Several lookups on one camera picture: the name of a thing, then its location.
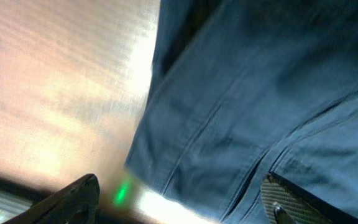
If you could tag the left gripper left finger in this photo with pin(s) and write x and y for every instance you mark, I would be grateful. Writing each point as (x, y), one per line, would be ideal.
(76, 203)

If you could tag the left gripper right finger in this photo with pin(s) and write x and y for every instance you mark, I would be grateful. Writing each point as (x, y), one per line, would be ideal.
(286, 203)

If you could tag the navy blue shorts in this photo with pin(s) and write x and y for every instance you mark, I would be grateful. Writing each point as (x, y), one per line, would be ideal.
(243, 88)

